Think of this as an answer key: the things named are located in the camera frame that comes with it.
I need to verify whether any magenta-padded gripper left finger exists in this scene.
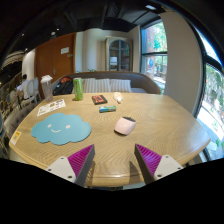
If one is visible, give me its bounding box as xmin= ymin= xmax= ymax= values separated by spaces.
xmin=45 ymin=143 xmax=96 ymax=188

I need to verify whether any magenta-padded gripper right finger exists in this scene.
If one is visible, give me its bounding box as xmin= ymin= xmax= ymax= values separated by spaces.
xmin=133 ymin=143 xmax=185 ymax=185

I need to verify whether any pink computer mouse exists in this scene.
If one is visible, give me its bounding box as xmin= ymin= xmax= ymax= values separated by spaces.
xmin=114 ymin=116 xmax=137 ymax=137

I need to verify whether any blue cloud-shaped mouse pad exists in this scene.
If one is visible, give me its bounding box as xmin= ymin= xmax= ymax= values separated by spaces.
xmin=30 ymin=112 xmax=93 ymax=146

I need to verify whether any small green blue pack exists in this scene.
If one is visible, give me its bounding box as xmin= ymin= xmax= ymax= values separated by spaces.
xmin=98 ymin=105 xmax=118 ymax=114

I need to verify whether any white sticker sheet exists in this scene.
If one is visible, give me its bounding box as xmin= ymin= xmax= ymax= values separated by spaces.
xmin=36 ymin=98 xmax=67 ymax=118

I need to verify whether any black and orange box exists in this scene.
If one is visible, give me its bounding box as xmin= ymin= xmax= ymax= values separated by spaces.
xmin=91 ymin=94 xmax=109 ymax=106

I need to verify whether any yellow sticker on table edge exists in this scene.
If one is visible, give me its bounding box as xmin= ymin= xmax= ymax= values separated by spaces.
xmin=9 ymin=130 xmax=23 ymax=146

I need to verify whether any white squeeze tube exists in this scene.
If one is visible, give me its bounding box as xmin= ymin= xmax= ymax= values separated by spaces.
xmin=112 ymin=91 xmax=124 ymax=105

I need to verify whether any green drink can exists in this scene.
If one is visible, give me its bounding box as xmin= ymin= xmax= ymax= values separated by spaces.
xmin=72 ymin=77 xmax=85 ymax=102

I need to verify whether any grey tufted armchair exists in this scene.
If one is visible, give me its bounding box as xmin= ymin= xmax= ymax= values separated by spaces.
xmin=2 ymin=102 xmax=38 ymax=142

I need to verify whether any black backpack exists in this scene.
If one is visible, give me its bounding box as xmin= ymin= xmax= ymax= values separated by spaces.
xmin=52 ymin=76 xmax=75 ymax=97

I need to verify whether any striped cushion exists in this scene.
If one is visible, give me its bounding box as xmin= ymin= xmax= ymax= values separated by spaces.
xmin=71 ymin=78 xmax=92 ymax=94
xmin=109 ymin=78 xmax=134 ymax=94
xmin=89 ymin=78 xmax=112 ymax=94

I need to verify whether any brown curved sofa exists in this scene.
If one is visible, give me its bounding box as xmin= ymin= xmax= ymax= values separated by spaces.
xmin=51 ymin=70 xmax=162 ymax=97

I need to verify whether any clear shaker bottle white lid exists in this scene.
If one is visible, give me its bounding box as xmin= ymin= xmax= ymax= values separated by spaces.
xmin=40 ymin=74 xmax=55 ymax=103

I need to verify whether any group of white chairs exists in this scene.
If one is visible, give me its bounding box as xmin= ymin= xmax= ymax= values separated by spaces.
xmin=7 ymin=76 xmax=42 ymax=108

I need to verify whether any black-framed window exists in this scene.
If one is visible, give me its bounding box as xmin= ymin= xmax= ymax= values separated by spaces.
xmin=140 ymin=20 xmax=169 ymax=95
xmin=195 ymin=29 xmax=224 ymax=162

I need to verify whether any person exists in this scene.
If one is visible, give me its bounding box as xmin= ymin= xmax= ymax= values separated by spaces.
xmin=16 ymin=73 xmax=31 ymax=101

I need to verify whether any brown wooden door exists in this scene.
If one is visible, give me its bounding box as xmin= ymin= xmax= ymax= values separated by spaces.
xmin=34 ymin=32 xmax=77 ymax=98

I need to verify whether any glass-door cabinet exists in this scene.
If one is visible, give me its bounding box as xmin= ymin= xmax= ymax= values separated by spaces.
xmin=104 ymin=35 xmax=134 ymax=73

